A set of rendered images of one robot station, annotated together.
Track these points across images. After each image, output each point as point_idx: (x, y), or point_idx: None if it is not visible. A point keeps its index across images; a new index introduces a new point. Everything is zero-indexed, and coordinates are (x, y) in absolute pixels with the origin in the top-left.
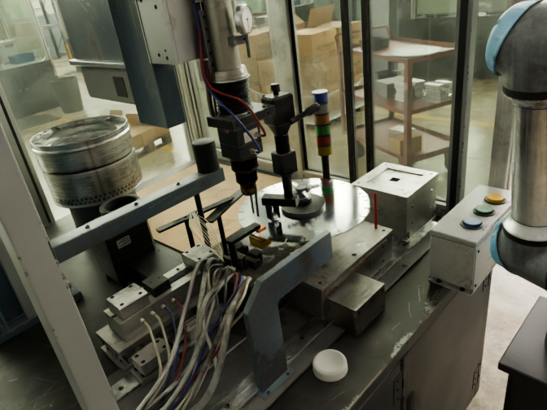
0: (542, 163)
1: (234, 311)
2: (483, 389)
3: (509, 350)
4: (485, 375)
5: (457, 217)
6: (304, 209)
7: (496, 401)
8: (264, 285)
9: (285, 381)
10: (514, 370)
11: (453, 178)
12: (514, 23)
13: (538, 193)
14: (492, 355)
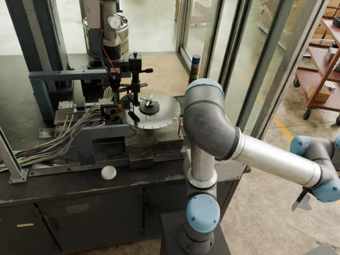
0: (193, 153)
1: None
2: (225, 228)
3: (169, 213)
4: (232, 224)
5: None
6: (144, 109)
7: (224, 236)
8: (83, 131)
9: (90, 167)
10: (161, 220)
11: None
12: (188, 88)
13: (193, 164)
14: (245, 219)
